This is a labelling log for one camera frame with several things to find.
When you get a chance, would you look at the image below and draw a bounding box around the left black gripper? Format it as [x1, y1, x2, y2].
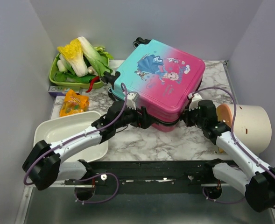
[114, 103, 155, 130]

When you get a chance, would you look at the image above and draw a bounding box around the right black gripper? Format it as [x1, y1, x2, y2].
[181, 104, 205, 128]

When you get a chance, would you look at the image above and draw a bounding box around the pink and teal kids suitcase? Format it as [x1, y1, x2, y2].
[100, 37, 205, 132]

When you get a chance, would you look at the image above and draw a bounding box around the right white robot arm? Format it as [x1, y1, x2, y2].
[182, 99, 275, 212]

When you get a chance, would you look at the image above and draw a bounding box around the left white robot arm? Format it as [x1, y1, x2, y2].
[22, 101, 153, 190]

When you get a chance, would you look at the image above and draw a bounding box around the cream cylindrical bucket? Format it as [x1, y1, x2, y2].
[218, 104, 272, 155]

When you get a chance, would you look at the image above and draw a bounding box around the red chili pepper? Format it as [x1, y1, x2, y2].
[85, 76, 100, 93]

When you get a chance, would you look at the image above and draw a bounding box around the green vegetable tray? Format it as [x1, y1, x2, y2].
[49, 52, 113, 89]

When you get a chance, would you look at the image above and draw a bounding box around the orange snack bag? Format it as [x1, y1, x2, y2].
[59, 89, 89, 117]

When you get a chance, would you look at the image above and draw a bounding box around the white mushroom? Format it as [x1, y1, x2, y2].
[88, 66, 96, 74]

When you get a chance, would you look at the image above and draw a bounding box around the white green bok choy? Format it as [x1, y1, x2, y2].
[77, 36, 113, 76]

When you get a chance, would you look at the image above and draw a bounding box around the white rectangular plastic tub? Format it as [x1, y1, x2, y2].
[33, 111, 108, 162]

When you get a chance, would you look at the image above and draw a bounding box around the purple white box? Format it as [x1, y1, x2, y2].
[48, 85, 83, 97]

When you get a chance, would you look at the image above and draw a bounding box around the yellow napa cabbage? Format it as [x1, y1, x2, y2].
[57, 39, 88, 77]

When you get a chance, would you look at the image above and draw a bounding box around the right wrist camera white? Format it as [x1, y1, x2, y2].
[188, 93, 203, 111]

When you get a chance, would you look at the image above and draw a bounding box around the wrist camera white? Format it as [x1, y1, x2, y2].
[188, 93, 203, 111]
[126, 92, 139, 110]

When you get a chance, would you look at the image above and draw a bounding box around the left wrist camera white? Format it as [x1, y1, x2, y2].
[126, 92, 139, 110]

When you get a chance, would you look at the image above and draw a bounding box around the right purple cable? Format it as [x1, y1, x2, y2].
[186, 87, 275, 209]

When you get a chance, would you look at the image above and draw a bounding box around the purple cable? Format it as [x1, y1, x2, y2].
[23, 83, 128, 205]
[186, 87, 275, 209]

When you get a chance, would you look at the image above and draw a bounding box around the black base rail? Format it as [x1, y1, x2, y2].
[64, 160, 245, 196]

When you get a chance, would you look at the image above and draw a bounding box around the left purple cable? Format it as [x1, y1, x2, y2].
[23, 83, 128, 205]

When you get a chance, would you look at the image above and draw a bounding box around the aluminium frame rail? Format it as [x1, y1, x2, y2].
[15, 181, 94, 224]

